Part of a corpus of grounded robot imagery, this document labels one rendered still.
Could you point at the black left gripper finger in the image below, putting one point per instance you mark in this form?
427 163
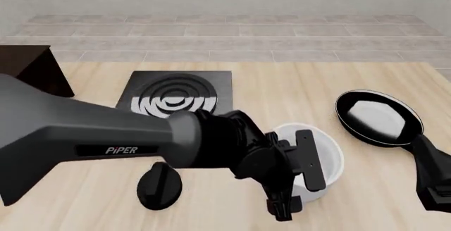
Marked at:
291 207
274 204

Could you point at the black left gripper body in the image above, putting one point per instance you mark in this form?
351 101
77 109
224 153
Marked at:
282 162

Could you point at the grey and black left robot arm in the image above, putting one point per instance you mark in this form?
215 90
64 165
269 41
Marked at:
105 130

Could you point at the flat black stove plate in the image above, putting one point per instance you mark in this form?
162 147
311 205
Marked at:
218 88

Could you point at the black frying pan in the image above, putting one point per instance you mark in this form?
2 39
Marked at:
373 120

